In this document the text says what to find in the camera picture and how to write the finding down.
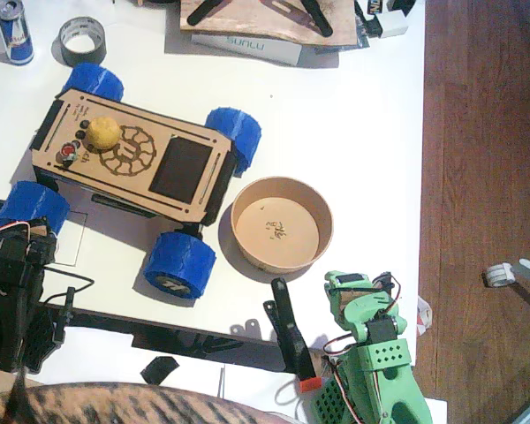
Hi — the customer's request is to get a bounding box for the round wooden bowl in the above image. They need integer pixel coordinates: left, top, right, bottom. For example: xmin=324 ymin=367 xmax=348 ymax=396
xmin=229 ymin=176 xmax=336 ymax=273

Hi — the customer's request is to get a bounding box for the black cable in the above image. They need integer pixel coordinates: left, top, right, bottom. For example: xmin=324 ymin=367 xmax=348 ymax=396
xmin=38 ymin=264 xmax=95 ymax=307

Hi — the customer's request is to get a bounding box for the black perforated arm base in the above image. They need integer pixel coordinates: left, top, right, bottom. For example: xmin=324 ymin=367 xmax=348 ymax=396
xmin=8 ymin=304 xmax=67 ymax=376

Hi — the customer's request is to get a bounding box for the small black table clamp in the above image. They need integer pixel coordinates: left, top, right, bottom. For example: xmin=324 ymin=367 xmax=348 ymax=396
xmin=56 ymin=286 xmax=79 ymax=344

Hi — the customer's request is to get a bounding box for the black flat strip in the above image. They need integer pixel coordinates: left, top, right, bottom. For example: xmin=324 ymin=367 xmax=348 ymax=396
xmin=186 ymin=0 xmax=231 ymax=27
xmin=300 ymin=0 xmax=335 ymax=37

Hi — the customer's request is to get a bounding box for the white Sunlu box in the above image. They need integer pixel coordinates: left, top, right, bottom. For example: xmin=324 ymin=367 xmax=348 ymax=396
xmin=190 ymin=33 xmax=304 ymax=68

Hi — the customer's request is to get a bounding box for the green perforated arm base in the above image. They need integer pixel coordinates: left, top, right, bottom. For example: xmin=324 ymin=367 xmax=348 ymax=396
xmin=310 ymin=375 xmax=355 ymax=424

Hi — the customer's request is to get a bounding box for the white ribbed furniture foot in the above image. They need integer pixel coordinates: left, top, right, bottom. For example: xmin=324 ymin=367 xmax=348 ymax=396
xmin=482 ymin=262 xmax=516 ymax=289

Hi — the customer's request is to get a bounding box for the black wedge shaped piece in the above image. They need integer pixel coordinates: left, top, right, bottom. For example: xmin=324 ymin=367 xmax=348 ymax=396
xmin=140 ymin=354 xmax=180 ymax=386

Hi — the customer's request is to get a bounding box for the blue rover wheel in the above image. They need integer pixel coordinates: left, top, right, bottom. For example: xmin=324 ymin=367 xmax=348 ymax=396
xmin=204 ymin=106 xmax=263 ymax=178
xmin=65 ymin=62 xmax=125 ymax=103
xmin=142 ymin=231 xmax=217 ymax=301
xmin=0 ymin=180 xmax=71 ymax=238

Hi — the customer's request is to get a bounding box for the dark labelled package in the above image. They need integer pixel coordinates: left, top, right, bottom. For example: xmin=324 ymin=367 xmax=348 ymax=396
xmin=354 ymin=0 xmax=383 ymax=48

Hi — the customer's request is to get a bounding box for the black clamp with red tip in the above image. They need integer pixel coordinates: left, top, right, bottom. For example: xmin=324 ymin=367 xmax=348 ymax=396
xmin=262 ymin=277 xmax=324 ymax=394

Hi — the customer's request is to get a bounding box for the white rectangular block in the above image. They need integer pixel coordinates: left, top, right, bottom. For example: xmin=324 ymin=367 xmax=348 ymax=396
xmin=374 ymin=10 xmax=410 ymax=40

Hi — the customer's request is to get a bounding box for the blue silver drink can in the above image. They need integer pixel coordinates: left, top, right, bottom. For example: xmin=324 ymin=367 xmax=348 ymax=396
xmin=0 ymin=0 xmax=35 ymax=66

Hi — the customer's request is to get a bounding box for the brown striped fabric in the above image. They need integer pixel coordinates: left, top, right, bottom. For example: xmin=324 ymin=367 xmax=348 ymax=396
xmin=0 ymin=381 xmax=295 ymax=424

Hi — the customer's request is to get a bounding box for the grey duct tape roll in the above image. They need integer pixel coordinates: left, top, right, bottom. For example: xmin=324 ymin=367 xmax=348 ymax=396
xmin=57 ymin=16 xmax=109 ymax=68

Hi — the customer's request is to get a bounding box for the brown wooden board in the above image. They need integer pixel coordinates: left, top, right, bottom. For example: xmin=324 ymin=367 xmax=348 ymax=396
xmin=178 ymin=0 xmax=360 ymax=48

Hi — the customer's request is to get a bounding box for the white red wrapper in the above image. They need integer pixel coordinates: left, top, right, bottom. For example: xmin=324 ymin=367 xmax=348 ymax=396
xmin=416 ymin=294 xmax=435 ymax=337

